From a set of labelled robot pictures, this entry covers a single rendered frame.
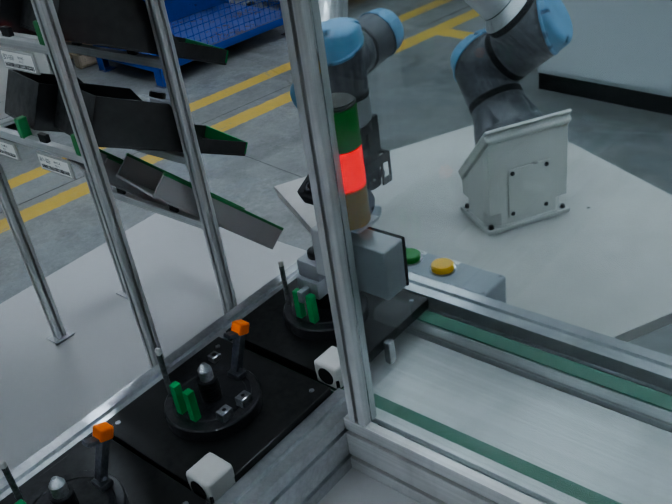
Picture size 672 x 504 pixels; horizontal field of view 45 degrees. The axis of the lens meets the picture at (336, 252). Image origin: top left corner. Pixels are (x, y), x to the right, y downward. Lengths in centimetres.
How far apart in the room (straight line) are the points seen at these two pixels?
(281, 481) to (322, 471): 9
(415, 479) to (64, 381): 69
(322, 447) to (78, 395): 52
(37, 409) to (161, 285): 38
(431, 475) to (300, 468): 17
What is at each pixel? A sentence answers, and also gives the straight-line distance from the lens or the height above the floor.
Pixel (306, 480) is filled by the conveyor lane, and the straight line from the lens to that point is 113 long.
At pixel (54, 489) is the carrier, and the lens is 106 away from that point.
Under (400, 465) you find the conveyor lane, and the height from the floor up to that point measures 92.
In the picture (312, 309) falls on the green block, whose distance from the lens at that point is 125.
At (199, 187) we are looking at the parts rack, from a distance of 131.
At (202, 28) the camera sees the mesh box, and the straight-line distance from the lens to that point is 577.
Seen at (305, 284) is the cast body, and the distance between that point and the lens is 126.
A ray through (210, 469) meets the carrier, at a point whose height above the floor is 99.
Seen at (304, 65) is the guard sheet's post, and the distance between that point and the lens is 86.
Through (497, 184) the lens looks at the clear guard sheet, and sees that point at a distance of 78.
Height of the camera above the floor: 174
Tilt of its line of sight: 31 degrees down
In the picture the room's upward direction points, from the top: 9 degrees counter-clockwise
